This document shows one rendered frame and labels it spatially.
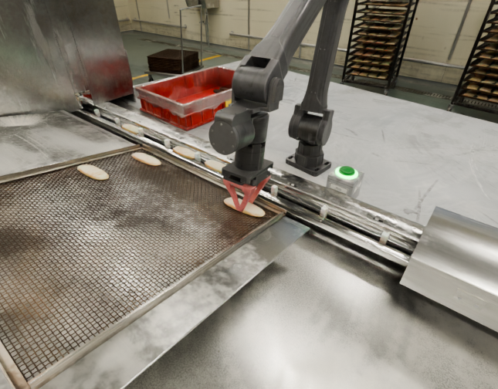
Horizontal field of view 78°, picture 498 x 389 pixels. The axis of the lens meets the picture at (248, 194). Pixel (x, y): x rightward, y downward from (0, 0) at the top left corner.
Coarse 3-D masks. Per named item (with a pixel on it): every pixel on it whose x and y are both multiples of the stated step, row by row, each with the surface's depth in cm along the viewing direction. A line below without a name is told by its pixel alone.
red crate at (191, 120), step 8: (216, 88) 156; (192, 96) 146; (200, 96) 146; (144, 104) 127; (224, 104) 125; (144, 112) 131; (152, 112) 127; (160, 112) 121; (168, 112) 118; (200, 112) 117; (208, 112) 120; (168, 120) 120; (176, 120) 117; (184, 120) 114; (192, 120) 116; (200, 120) 119; (208, 120) 121; (184, 128) 115; (192, 128) 117
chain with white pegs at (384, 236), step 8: (96, 112) 120; (144, 136) 108; (168, 144) 100; (200, 160) 94; (272, 192) 79; (288, 200) 78; (360, 232) 69; (384, 232) 65; (376, 240) 67; (384, 240) 64
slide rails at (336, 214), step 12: (120, 120) 116; (144, 132) 108; (180, 144) 101; (204, 156) 95; (264, 192) 79; (288, 192) 79; (312, 204) 76; (336, 216) 72; (348, 216) 72; (348, 228) 68; (360, 228) 69; (372, 228) 68; (372, 240) 66; (396, 240) 66; (396, 252) 63
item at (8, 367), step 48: (144, 144) 90; (0, 192) 62; (96, 192) 66; (144, 192) 69; (240, 192) 73; (48, 240) 51; (192, 240) 56; (240, 240) 55; (96, 288) 44; (144, 288) 45; (48, 336) 37; (96, 336) 37
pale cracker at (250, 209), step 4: (224, 200) 68; (228, 200) 68; (232, 200) 67; (240, 200) 68; (228, 204) 67; (232, 204) 66; (240, 204) 66; (248, 204) 66; (252, 204) 67; (244, 208) 65; (248, 208) 65; (252, 208) 65; (256, 208) 65; (260, 208) 66; (244, 212) 65; (248, 212) 65; (252, 212) 64; (256, 212) 64; (260, 212) 65; (264, 212) 65; (256, 216) 64; (260, 216) 64
